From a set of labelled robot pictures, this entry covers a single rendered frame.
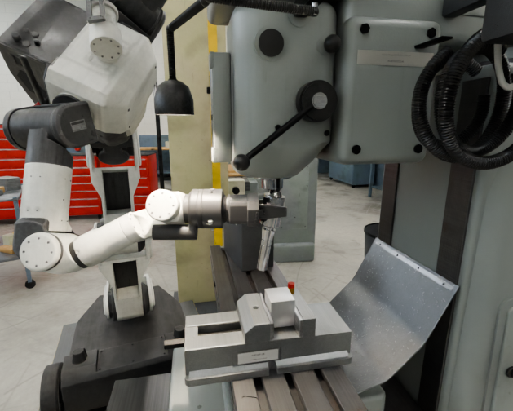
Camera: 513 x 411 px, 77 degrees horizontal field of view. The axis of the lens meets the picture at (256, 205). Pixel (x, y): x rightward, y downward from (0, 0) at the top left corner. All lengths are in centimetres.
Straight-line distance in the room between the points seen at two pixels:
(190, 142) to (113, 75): 155
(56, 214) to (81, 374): 71
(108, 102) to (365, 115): 59
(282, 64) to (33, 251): 60
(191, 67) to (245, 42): 182
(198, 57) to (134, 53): 151
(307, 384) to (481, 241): 45
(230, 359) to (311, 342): 17
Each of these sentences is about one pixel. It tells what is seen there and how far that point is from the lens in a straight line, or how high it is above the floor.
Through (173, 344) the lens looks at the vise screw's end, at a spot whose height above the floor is 98.
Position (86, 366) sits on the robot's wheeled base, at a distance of 138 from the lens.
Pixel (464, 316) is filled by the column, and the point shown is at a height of 102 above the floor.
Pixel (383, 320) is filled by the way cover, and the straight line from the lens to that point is 92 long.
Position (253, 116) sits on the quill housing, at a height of 143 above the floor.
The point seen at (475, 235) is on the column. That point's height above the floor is 120.
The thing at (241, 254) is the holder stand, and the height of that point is 99.
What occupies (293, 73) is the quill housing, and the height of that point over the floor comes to 150.
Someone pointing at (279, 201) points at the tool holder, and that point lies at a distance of 70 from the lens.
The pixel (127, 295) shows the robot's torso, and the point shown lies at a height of 75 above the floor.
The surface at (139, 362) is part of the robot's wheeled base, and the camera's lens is 136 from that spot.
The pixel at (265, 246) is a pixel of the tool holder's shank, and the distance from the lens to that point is 74.
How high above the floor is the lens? 141
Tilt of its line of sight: 14 degrees down
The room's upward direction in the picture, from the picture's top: straight up
